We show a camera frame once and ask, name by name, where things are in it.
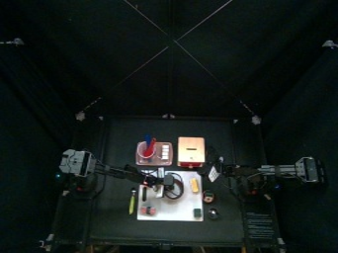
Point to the blue utensil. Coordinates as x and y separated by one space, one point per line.
147 139

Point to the white tag with black marks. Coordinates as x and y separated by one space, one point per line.
212 173

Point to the yellow green pen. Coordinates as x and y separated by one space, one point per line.
132 201

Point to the orange carrot half green top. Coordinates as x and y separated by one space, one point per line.
144 182

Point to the wooden box with red base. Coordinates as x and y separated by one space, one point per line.
191 150

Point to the dark green cube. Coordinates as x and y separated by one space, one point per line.
197 213

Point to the small round black tin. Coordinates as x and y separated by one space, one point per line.
212 213

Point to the white text label sticker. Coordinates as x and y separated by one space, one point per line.
259 227

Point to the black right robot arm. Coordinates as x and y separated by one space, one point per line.
280 169

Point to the pink cup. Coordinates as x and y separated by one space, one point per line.
141 152

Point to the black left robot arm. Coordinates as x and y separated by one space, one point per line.
109 171

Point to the red utensil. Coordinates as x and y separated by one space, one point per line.
151 149

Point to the white ridged block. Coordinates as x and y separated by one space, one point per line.
165 152

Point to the silver frame corner bracket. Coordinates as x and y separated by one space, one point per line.
46 239
328 43
255 119
167 116
280 244
80 115
16 42

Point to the white cutting board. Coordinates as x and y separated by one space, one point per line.
175 210

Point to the black toy knife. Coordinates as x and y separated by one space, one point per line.
144 196

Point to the yellow toy food piece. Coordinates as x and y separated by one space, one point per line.
193 185

